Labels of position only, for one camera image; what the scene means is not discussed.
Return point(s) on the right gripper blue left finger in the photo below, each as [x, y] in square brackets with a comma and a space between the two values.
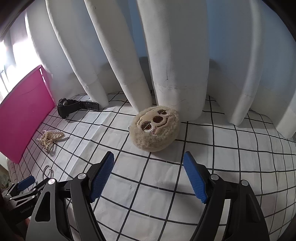
[98, 175]

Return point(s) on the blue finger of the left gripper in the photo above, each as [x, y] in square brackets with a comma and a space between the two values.
[26, 183]
[39, 187]

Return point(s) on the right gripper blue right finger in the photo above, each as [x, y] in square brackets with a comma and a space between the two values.
[198, 177]

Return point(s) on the pearl hair claw clip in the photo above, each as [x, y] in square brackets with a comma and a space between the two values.
[48, 138]

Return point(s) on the beige plush sloth pouch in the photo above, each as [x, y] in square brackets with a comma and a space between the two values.
[154, 128]

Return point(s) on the black smartwatch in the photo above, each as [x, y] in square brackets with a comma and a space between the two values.
[68, 106]

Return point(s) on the white grid tablecloth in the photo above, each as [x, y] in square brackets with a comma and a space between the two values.
[148, 196]

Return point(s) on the pink plastic tub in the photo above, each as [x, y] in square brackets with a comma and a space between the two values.
[22, 111]

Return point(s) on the white curtain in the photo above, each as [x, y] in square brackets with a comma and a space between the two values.
[241, 53]

